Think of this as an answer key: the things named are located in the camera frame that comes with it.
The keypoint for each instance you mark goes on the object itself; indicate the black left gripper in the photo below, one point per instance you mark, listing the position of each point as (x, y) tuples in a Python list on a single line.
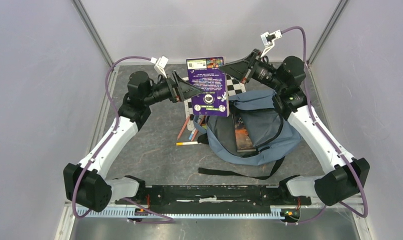
[(181, 90)]

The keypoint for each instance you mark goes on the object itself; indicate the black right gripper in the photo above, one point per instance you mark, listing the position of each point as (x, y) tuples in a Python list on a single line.
[(242, 69)]

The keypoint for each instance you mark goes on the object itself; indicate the purple cover book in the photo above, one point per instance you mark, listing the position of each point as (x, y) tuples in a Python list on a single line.
[(205, 74)]

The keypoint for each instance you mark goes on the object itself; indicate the blue student backpack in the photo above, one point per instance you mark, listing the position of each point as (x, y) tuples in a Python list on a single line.
[(272, 136)]

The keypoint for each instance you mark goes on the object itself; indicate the Tale of Two Cities book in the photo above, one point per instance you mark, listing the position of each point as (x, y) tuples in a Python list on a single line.
[(243, 141)]

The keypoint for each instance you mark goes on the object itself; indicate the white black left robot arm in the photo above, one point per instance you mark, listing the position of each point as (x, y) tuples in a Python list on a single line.
[(85, 182)]

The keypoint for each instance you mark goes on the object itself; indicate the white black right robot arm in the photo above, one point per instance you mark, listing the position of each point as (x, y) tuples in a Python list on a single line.
[(344, 175)]

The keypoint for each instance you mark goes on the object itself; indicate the black white checkerboard mat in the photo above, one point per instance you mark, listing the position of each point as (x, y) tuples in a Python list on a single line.
[(233, 88)]

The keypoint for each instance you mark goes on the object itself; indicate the orange pencil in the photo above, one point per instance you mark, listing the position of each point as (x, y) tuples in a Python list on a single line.
[(183, 127)]

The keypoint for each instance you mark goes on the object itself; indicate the light blue pencil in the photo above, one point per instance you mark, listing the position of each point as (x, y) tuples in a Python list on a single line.
[(193, 134)]

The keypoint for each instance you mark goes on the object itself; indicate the yellow tipped pencil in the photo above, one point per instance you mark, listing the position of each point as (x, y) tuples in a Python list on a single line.
[(188, 143)]

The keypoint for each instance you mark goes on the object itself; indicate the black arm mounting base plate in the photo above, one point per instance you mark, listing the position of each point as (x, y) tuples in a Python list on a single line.
[(215, 199)]

